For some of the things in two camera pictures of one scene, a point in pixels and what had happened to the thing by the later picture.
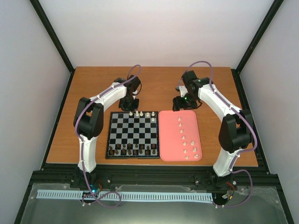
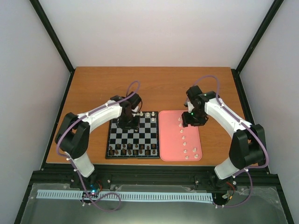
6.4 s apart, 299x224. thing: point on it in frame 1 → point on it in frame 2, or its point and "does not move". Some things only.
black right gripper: (178, 105) → (187, 121)
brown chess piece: (129, 146) does not move
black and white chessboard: (134, 135) does not move
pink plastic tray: (179, 136) does not move
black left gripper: (135, 107) → (135, 126)
